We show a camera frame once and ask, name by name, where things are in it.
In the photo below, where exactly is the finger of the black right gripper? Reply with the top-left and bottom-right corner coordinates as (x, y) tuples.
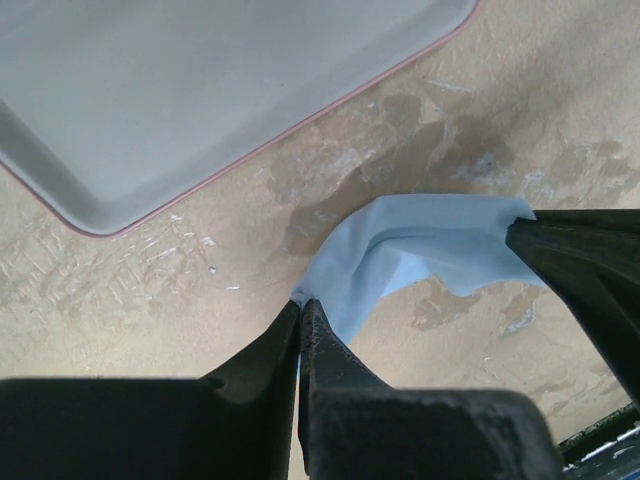
(506, 209), (639, 404)

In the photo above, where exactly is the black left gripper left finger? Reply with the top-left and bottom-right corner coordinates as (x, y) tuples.
(1, 303), (300, 479)

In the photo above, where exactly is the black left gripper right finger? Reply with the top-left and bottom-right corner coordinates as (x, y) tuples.
(298, 300), (560, 479)

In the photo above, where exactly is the blue cleaning cloth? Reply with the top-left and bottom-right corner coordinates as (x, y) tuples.
(290, 194), (543, 343)

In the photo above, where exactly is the pink glasses case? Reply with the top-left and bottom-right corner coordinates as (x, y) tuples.
(1, 1), (477, 235)

